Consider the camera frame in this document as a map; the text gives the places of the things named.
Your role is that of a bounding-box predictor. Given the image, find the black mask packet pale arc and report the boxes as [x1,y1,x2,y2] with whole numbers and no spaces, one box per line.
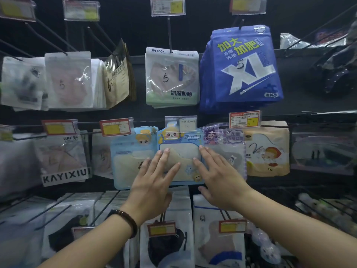
[139,214,196,268]

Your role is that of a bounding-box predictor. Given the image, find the white packet grey mask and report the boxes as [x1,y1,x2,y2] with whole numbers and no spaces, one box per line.
[0,56,49,112]

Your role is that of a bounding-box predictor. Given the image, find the purple checked packet grey mask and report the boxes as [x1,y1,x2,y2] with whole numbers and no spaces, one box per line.
[201,123,248,182]

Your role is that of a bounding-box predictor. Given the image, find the cream cartoon girl packet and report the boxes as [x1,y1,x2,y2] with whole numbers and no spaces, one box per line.
[242,121,290,178]

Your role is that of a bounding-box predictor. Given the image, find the grey packet pink mask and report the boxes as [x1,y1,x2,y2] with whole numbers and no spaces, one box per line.
[33,134,92,187]

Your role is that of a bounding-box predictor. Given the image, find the blue cartoon packet cream mask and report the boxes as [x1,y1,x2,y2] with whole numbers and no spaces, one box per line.
[157,122,206,185]

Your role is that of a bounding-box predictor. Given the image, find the clear holder yellow paper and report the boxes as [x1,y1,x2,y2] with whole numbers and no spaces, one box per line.
[230,0,267,16]

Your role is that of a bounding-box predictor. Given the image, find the white red price tag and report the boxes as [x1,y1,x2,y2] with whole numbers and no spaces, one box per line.
[71,226,97,240]

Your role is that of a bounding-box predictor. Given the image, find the clear packet purple trim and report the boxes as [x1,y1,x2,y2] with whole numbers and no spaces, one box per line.
[290,125,356,176]

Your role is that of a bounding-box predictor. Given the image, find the person's right hand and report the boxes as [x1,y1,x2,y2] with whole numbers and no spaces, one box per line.
[192,145,253,212]

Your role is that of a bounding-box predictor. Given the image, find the navy dotted headband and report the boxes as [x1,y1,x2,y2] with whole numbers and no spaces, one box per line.
[323,68,357,95]

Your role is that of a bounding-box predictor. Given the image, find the dark blue mask packet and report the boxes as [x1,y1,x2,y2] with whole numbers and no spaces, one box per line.
[199,25,284,115]

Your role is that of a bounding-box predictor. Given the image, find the pale blue packet cream mask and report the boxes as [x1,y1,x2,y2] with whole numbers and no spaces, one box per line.
[110,126,159,191]

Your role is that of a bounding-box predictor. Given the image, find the person's left forearm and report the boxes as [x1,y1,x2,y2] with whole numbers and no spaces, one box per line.
[36,214,133,268]

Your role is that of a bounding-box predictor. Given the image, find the dark beaded bracelet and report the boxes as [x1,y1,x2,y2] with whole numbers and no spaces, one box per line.
[107,210,139,240]

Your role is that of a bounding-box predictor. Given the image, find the white price tag with barcode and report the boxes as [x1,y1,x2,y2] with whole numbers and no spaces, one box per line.
[228,110,263,129]

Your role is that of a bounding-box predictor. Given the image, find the red yellow price tag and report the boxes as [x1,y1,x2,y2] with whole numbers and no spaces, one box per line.
[41,119,79,136]
[147,221,177,238]
[99,117,135,137]
[0,0,37,23]
[218,219,248,234]

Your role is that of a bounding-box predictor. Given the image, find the clear packet pink mask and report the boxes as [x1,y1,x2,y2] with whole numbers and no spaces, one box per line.
[0,134,42,198]

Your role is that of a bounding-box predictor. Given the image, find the clear holder white paper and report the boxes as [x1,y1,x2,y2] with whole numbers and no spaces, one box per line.
[164,115,198,133]

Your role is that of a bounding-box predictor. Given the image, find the person's right forearm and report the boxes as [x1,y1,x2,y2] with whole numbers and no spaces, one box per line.
[234,189,357,268]

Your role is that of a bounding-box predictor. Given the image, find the person's left hand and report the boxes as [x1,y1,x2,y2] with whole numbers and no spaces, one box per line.
[120,147,182,227]

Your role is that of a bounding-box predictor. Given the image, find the glossy packet pink mask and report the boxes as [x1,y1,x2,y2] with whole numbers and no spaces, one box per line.
[44,51,108,112]

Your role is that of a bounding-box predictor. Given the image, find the crumpled clear packet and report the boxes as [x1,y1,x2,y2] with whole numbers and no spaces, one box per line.
[280,32,349,50]

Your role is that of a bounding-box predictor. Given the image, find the white packet beige mask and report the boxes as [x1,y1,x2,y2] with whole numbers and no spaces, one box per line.
[91,128,115,179]

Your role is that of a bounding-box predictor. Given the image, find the cream line-drawing mask packet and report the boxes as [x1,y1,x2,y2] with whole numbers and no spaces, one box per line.
[102,39,137,109]

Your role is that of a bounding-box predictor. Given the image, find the pale green mask packet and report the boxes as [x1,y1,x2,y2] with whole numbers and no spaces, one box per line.
[144,47,200,109]

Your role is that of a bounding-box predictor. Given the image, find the row of translucent mask packets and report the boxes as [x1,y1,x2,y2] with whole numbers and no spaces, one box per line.
[0,197,54,268]

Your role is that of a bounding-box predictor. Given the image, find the blue white bunny toy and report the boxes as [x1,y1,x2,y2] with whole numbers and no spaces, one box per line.
[259,241,282,265]

